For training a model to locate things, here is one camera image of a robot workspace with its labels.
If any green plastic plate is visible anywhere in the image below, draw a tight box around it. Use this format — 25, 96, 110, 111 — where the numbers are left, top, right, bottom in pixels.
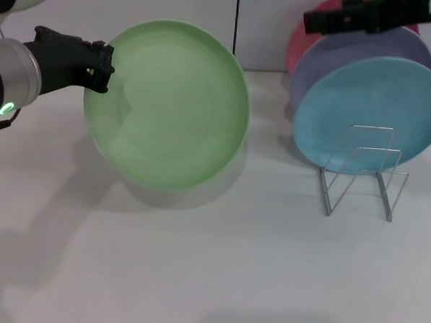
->
78, 15, 255, 197

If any purple plastic plate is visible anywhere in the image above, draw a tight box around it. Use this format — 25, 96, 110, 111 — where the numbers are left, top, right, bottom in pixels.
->
289, 22, 431, 116

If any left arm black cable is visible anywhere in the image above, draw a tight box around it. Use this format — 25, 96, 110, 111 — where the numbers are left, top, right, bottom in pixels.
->
0, 105, 23, 137

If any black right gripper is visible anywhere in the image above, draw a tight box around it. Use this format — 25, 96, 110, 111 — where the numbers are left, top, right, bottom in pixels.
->
302, 0, 431, 42

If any silver wire plate rack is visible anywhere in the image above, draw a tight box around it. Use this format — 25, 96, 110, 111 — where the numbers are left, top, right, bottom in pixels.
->
316, 122, 412, 223

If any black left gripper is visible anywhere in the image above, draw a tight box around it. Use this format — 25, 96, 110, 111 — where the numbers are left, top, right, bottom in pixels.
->
19, 24, 118, 101

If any red plastic plate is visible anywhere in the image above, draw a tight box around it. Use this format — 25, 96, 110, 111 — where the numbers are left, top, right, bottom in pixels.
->
285, 0, 423, 82

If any blue plastic plate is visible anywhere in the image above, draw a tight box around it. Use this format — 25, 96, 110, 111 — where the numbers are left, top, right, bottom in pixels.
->
289, 51, 431, 177

